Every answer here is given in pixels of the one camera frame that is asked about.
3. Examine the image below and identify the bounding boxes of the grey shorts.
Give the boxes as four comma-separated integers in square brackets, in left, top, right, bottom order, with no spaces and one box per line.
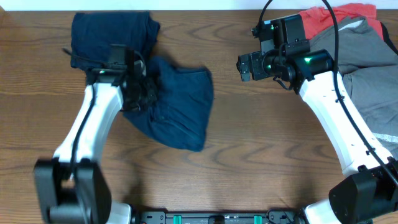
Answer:
[309,16,398,150]

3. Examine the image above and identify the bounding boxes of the folded navy blue garment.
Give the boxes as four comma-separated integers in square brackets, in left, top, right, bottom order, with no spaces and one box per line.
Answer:
[70,11,160,71]

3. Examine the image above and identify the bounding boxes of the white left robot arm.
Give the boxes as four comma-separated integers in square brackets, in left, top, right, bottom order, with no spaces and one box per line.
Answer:
[34,45,158,223]

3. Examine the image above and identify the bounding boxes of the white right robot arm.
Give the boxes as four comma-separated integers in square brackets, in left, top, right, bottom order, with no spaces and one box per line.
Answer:
[236,14,397,223]

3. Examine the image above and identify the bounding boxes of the red orange shirt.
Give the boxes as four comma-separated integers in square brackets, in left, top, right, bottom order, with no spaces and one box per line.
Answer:
[299,3,384,39]

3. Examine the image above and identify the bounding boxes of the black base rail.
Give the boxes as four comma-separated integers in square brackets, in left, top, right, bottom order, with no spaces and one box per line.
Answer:
[129,210,306,224]

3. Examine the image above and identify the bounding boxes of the navy blue shorts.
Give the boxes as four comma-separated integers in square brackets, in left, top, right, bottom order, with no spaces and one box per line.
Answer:
[123,57,214,152]

